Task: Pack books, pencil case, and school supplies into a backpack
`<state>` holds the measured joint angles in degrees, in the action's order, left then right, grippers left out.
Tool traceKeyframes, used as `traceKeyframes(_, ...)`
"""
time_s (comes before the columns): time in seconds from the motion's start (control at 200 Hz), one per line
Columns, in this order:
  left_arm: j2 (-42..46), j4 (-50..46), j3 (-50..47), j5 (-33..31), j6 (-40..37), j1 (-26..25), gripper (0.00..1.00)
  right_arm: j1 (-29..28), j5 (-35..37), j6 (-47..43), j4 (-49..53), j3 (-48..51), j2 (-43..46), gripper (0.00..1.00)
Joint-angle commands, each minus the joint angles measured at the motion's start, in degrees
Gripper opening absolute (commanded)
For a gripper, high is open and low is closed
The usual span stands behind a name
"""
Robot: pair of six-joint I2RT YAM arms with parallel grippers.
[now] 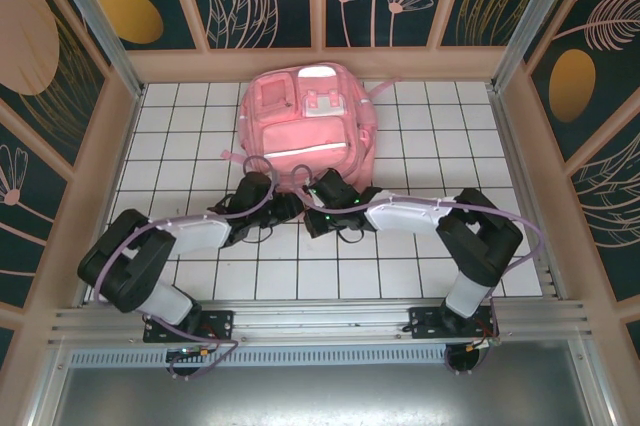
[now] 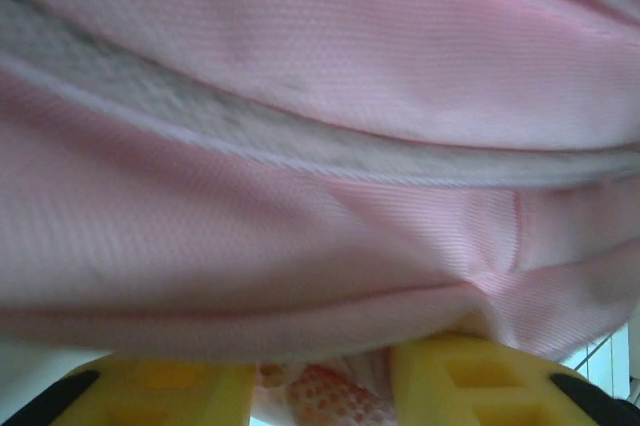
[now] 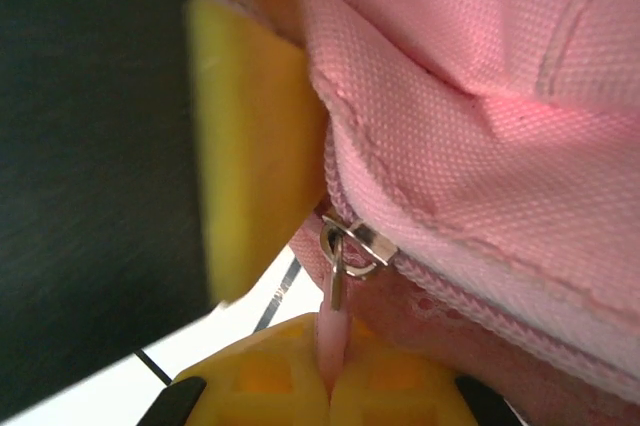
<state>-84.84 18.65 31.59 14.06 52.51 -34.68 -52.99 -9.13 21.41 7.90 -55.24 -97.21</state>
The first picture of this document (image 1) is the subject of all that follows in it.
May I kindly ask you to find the pink backpack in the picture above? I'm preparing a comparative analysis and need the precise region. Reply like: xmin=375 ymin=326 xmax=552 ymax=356
xmin=219 ymin=61 xmax=404 ymax=195

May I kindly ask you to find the slotted metal strip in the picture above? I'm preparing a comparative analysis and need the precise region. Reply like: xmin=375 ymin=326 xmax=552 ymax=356
xmin=69 ymin=348 xmax=451 ymax=368

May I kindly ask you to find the grey metal panel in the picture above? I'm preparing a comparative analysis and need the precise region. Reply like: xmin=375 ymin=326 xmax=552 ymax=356
xmin=29 ymin=340 xmax=621 ymax=426

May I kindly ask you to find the aluminium frame rail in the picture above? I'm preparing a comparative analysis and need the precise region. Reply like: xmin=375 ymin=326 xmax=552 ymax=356
xmin=47 ymin=299 xmax=596 ymax=347

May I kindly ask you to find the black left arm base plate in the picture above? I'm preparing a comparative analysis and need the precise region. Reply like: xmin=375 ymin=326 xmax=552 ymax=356
xmin=143 ymin=309 xmax=235 ymax=343

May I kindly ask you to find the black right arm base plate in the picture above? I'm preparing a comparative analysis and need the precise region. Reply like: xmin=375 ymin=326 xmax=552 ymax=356
xmin=408 ymin=305 xmax=499 ymax=340

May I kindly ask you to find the small yellow wire connector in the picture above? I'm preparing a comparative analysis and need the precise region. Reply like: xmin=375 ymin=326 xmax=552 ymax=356
xmin=462 ymin=335 xmax=502 ymax=352
xmin=167 ymin=344 xmax=214 ymax=360

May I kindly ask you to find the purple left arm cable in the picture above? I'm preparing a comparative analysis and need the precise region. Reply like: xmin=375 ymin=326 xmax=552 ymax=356
xmin=94 ymin=154 xmax=279 ymax=382

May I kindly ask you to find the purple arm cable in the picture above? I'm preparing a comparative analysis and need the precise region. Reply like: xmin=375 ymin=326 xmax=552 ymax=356
xmin=291 ymin=164 xmax=546 ymax=376
xmin=94 ymin=154 xmax=279 ymax=382

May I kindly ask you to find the aluminium side rail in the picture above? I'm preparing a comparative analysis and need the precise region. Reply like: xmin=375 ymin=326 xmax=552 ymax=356
xmin=487 ymin=85 xmax=569 ymax=303

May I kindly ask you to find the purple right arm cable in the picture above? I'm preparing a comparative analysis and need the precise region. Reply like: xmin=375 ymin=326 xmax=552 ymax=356
xmin=291 ymin=164 xmax=546 ymax=376

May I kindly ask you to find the aluminium corner post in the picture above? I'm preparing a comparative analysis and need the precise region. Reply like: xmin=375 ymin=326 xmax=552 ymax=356
xmin=40 ymin=0 xmax=146 ymax=100
xmin=489 ymin=0 xmax=587 ymax=95

